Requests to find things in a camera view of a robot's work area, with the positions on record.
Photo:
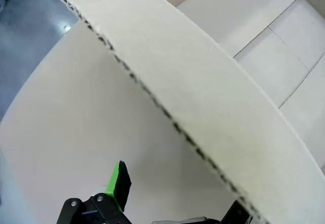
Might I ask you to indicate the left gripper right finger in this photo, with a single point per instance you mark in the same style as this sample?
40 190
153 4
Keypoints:
234 213

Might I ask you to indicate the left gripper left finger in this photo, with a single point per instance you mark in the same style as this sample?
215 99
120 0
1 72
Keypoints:
122 183

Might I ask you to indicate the large brown cardboard box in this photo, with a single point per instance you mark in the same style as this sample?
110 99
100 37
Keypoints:
193 87

